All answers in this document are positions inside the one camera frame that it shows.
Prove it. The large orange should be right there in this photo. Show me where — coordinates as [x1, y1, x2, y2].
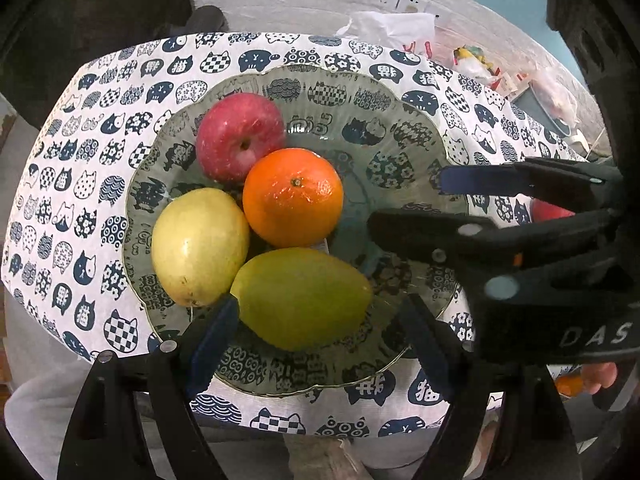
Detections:
[242, 147, 345, 249]

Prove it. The red apple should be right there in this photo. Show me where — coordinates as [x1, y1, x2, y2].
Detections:
[530, 199, 576, 222]
[195, 92, 287, 184]

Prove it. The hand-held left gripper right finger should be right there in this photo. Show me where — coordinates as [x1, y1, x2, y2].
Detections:
[397, 294, 586, 480]

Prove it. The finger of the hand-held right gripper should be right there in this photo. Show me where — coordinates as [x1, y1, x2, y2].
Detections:
[367, 208, 621, 286]
[440, 157, 625, 211]

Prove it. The green glass plate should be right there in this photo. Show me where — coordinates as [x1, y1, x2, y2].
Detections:
[121, 65, 471, 401]

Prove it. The white plastic bag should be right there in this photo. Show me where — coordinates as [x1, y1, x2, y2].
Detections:
[335, 10, 436, 56]

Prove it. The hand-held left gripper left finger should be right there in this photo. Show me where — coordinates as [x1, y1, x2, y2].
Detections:
[56, 295, 241, 480]

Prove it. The black panel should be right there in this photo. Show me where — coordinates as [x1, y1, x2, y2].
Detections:
[0, 0, 196, 126]

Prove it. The yellow apple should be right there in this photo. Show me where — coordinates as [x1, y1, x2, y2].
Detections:
[151, 187, 251, 308]

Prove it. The orange object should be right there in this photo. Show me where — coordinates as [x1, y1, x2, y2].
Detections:
[555, 375, 587, 399]

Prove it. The cat print tablecloth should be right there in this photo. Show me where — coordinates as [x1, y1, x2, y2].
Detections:
[0, 31, 601, 438]

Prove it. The blue trash bin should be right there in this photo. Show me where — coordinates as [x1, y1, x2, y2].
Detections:
[510, 85, 571, 133]

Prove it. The green mango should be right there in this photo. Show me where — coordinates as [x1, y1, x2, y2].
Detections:
[230, 247, 374, 352]

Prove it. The red white paper bag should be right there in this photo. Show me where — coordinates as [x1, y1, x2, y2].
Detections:
[450, 45, 531, 101]

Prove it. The person's right hand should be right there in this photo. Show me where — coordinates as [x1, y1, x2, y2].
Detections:
[582, 361, 620, 396]

